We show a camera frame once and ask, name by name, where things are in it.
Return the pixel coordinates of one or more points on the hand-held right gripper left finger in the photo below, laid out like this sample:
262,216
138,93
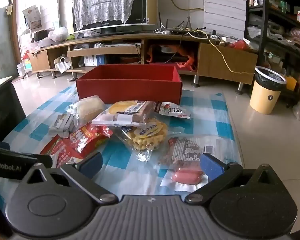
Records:
92,163

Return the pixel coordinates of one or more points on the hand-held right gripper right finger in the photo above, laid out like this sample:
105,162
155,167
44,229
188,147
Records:
211,166

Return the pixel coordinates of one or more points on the white plastic bag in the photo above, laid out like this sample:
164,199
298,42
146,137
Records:
58,33

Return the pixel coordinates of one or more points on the red plastic bag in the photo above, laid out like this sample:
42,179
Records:
240,44

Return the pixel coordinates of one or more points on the white paper bag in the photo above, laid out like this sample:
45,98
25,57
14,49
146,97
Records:
62,65

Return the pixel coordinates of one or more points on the white slatted panel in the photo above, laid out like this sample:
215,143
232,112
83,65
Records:
225,10

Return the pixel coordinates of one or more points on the black shelf rack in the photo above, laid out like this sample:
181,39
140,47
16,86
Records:
265,30

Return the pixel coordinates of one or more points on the white flat box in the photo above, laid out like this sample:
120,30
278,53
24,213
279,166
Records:
228,39

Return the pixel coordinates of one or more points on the assorted shelf goods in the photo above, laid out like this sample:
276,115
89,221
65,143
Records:
296,33

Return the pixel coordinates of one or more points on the pink sausage packet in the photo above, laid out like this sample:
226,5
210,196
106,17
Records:
186,176

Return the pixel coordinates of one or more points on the round cake clear packet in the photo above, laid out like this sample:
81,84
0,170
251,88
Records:
87,108

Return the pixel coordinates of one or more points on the television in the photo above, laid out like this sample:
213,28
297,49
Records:
142,5

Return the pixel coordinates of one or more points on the white lace cover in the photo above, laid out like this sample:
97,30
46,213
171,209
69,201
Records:
102,2

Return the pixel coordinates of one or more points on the yellow bread packet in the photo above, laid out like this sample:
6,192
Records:
122,112

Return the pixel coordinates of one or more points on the blue white checkered tablecloth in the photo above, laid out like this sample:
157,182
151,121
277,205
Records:
210,120

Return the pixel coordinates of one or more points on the clear silver snack packet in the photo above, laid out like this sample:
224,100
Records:
173,110

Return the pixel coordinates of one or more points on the black basket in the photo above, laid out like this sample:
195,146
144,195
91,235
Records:
39,35

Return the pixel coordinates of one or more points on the cream trash bin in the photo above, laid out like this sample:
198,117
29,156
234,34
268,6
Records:
264,100

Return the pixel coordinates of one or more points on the silver media player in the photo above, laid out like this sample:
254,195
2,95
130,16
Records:
119,45

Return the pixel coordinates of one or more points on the red cardboard box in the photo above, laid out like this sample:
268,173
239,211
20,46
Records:
127,90

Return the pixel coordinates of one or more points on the wooden television stand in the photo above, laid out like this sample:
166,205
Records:
227,60

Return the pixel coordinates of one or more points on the black cabinet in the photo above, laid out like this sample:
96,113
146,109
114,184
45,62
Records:
4,115

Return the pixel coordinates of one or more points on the plastic drawer unit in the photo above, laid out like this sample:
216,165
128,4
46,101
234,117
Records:
24,66

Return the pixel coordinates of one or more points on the dried meat clear packet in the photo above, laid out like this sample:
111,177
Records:
187,150

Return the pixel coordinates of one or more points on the dark glass door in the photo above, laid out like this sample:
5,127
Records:
3,45

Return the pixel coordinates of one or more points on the orange bag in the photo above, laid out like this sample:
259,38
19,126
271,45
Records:
187,62

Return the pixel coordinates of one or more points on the red crinkled packet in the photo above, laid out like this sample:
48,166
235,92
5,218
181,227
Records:
89,135

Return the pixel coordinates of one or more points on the white biscuit packet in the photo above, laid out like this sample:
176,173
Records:
61,123

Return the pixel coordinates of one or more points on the white power strip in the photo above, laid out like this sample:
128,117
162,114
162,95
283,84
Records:
166,32

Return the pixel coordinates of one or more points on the black router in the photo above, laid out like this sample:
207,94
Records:
182,30

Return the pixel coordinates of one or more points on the waffle packet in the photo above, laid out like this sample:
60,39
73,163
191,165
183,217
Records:
146,132

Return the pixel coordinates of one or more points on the white blue box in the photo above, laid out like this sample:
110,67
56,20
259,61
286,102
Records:
94,60

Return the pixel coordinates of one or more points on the printed cardboard box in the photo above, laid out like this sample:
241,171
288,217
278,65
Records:
32,17

